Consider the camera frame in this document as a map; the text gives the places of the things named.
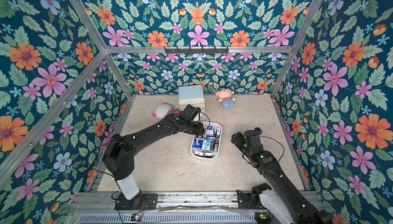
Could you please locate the white blue tissue pack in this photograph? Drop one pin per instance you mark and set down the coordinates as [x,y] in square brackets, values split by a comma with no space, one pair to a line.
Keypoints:
[210,131]

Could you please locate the small blue-top drawer cabinet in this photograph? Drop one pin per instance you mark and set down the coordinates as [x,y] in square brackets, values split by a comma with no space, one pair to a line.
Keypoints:
[191,95]

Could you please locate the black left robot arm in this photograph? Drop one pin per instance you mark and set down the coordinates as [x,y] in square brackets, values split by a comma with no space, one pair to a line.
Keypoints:
[121,150]

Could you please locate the white oval storage tray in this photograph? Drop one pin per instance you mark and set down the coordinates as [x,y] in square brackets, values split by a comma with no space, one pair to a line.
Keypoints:
[214,140]

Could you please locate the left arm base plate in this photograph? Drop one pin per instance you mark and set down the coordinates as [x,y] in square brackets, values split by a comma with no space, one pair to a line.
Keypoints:
[142,201]

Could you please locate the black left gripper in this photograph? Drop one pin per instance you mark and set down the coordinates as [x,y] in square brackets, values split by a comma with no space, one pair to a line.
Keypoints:
[198,131]

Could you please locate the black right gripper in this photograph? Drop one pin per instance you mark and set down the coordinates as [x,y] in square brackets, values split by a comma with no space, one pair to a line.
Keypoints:
[236,139]

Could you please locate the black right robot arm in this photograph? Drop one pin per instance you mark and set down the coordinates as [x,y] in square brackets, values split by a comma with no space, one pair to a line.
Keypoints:
[283,201]

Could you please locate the black packet mid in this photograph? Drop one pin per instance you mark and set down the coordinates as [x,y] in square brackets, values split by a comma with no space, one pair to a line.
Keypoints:
[208,155]

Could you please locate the white pink plush toy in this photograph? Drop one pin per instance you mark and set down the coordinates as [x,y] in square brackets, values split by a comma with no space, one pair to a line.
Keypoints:
[163,110]

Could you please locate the black packet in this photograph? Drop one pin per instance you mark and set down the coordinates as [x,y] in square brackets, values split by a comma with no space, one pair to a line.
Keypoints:
[218,133]
[216,147]
[199,153]

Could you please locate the black hook rail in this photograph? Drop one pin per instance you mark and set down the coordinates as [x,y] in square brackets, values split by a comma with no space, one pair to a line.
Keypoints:
[196,50]

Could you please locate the teal tissue pack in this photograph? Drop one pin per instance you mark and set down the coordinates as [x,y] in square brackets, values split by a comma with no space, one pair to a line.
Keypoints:
[207,145]

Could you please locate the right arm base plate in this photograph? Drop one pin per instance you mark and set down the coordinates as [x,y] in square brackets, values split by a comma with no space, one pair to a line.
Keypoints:
[245,201]

